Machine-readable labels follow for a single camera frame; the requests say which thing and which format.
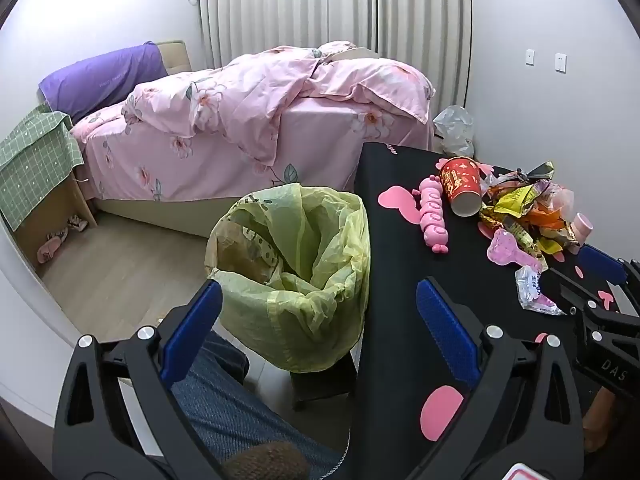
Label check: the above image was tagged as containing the pink heart-shaped packet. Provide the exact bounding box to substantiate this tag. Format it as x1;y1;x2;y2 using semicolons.
487;227;544;274

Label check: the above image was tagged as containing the green checked cloth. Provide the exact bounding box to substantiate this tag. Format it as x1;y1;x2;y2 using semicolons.
0;105;85;233

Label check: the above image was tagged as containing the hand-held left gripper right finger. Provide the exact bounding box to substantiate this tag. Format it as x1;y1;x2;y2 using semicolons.
416;277;586;480

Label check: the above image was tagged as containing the bed with pink floral sheet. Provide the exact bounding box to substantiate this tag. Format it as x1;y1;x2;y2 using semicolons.
70;92;436;239

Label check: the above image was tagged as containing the person's right hand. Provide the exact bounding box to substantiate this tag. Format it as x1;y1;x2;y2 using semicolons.
582;389;632;453

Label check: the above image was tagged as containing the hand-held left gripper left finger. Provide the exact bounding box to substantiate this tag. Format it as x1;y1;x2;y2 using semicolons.
52;278;224;480

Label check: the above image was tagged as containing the pink caterpillar toy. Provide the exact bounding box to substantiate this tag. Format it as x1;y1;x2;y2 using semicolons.
412;175;451;256

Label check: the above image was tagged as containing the person's leg in jeans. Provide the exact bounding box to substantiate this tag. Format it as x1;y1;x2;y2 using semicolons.
170;331;346;480

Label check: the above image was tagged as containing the clear plastic bag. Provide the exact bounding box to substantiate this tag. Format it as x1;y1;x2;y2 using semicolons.
432;105;475;157

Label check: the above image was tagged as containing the white pleated curtain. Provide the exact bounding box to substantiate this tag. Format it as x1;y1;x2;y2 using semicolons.
197;0;474;111

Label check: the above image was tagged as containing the beige headboard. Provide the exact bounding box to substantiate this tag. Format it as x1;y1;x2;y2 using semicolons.
157;40;194;79

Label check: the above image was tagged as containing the pink bottle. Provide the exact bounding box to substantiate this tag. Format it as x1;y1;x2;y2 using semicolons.
570;212;595;256

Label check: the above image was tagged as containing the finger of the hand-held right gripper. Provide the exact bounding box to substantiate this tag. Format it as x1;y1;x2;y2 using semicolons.
580;245;640;293
540;270;623;317

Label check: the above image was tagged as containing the brown fuzzy clothing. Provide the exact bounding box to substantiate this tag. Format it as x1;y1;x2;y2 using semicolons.
225;441;312;480

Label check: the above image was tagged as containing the red paper cup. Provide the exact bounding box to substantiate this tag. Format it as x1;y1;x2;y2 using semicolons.
439;156;485;217

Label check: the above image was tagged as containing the pile of snack wrappers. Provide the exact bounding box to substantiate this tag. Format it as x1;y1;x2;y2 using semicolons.
477;160;583;263

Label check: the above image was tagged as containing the wooden nightstand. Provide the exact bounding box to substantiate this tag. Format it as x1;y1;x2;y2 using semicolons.
12;165;99;249

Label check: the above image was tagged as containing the purple pillow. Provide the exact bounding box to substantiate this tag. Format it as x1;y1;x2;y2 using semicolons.
39;44;169;122

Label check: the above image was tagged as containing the bin with yellow-green liner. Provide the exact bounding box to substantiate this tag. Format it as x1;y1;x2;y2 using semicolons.
205;183;371;374

